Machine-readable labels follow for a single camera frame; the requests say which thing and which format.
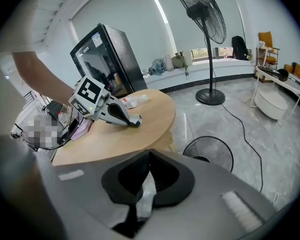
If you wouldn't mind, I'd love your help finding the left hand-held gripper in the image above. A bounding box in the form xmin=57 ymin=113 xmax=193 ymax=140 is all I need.
xmin=68 ymin=75 xmax=142 ymax=128

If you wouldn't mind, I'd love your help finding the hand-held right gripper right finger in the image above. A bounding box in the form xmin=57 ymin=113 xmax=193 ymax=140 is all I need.
xmin=139 ymin=148 xmax=277 ymax=240

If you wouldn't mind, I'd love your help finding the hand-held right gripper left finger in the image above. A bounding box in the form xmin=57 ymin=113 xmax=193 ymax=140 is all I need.
xmin=43 ymin=148 xmax=151 ymax=240

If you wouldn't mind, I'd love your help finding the clear plastic bottle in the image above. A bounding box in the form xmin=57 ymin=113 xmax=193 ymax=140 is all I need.
xmin=121 ymin=93 xmax=148 ymax=110

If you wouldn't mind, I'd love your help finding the black wire waste bin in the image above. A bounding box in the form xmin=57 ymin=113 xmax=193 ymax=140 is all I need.
xmin=182 ymin=135 xmax=234 ymax=173

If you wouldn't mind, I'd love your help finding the person's left forearm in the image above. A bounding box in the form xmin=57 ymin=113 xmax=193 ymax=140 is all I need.
xmin=11 ymin=50 xmax=75 ymax=105

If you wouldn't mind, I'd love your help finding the wooden coffee table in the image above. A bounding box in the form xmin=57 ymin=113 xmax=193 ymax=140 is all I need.
xmin=51 ymin=88 xmax=176 ymax=167

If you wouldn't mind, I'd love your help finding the pink book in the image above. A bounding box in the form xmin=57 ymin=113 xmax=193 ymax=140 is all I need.
xmin=71 ymin=120 xmax=93 ymax=142

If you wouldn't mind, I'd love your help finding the black box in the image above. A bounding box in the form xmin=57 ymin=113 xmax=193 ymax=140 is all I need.
xmin=61 ymin=118 xmax=79 ymax=140

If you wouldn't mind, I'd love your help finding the black glass-door fridge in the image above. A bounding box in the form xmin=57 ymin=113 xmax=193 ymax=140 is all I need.
xmin=69 ymin=23 xmax=148 ymax=100

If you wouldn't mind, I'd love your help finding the blue denim garment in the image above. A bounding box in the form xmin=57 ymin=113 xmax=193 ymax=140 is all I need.
xmin=148 ymin=58 xmax=166 ymax=76

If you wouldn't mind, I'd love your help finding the olive green bag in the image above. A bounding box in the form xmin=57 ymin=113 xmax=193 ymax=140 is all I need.
xmin=171 ymin=51 xmax=190 ymax=80

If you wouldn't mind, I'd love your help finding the black standing fan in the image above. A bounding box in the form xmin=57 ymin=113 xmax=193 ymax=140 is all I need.
xmin=173 ymin=0 xmax=227 ymax=107

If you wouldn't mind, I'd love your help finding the black metal railing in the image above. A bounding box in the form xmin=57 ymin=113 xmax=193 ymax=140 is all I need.
xmin=23 ymin=89 xmax=36 ymax=103

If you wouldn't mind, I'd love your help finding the white round side table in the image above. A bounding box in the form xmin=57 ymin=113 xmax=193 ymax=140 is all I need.
xmin=249 ymin=65 xmax=300 ymax=127

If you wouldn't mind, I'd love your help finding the black rucksack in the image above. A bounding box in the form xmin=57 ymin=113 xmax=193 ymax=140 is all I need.
xmin=231 ymin=35 xmax=250 ymax=61

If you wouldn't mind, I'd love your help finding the black pouch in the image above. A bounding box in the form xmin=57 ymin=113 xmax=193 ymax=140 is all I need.
xmin=261 ymin=67 xmax=290 ymax=82

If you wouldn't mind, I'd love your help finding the wooden chair orange cushion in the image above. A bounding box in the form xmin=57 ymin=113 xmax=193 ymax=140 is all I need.
xmin=255 ymin=31 xmax=281 ymax=84

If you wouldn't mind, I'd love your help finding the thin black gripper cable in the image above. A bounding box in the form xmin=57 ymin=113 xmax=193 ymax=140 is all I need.
xmin=11 ymin=113 xmax=77 ymax=151

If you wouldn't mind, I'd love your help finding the black fan cable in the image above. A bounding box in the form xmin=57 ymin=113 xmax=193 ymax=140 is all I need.
xmin=221 ymin=103 xmax=263 ymax=192

